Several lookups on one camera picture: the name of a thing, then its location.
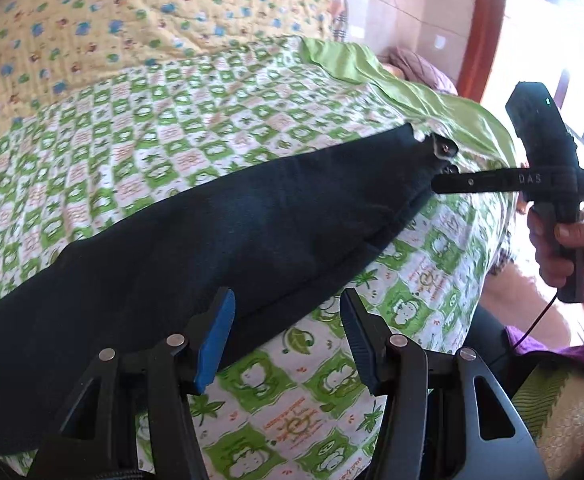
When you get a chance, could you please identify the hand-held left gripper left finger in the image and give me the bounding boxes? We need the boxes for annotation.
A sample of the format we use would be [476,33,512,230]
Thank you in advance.
[28,287,236,480]

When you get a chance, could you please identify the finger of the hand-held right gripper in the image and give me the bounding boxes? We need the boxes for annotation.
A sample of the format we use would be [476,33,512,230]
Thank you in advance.
[430,164,523,196]

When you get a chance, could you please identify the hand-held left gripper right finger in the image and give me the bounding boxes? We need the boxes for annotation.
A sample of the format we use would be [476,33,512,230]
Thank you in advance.
[339,287,550,480]

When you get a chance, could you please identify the dark navy pants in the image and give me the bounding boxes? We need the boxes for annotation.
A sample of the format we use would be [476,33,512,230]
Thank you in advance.
[0,122,460,458]

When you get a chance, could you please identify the person's right hand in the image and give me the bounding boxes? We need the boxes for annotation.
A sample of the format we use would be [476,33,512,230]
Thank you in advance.
[518,162,584,321]

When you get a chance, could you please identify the mauve pillow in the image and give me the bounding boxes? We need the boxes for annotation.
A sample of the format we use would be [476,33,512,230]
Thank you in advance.
[378,46,459,96]

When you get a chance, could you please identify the purple cloth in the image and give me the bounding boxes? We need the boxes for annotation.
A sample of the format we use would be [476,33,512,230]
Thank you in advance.
[504,322,584,361]

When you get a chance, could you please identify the green checkered printed bed sheet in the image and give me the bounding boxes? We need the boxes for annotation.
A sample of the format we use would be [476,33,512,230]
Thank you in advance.
[0,35,520,480]

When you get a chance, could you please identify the green woven mat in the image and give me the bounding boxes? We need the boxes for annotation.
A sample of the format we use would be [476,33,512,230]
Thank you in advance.
[514,355,584,480]

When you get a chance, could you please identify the plaid cloth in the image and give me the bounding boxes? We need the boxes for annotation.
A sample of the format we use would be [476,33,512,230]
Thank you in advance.
[326,0,350,43]

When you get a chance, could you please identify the yellow printed quilt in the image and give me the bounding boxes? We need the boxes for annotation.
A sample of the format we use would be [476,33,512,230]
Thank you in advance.
[0,0,343,161]

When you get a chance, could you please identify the red wooden door frame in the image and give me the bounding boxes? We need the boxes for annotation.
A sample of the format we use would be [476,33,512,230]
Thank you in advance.
[458,0,509,103]

